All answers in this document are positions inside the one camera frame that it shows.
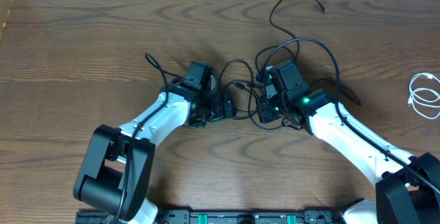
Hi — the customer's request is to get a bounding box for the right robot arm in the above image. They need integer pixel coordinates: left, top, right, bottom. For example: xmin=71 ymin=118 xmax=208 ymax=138
xmin=256 ymin=61 xmax=439 ymax=223

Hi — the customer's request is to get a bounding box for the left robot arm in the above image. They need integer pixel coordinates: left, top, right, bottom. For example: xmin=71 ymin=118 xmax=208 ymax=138
xmin=73 ymin=61 xmax=236 ymax=223

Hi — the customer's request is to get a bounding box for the white USB cable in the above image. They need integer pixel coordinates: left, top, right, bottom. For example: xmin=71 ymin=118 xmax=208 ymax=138
xmin=407 ymin=72 xmax=440 ymax=120

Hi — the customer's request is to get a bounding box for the black USB cable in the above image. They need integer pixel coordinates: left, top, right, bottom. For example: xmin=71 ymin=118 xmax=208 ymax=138
xmin=254 ymin=0 xmax=362 ymax=107
xmin=218 ymin=58 xmax=296 ymax=131

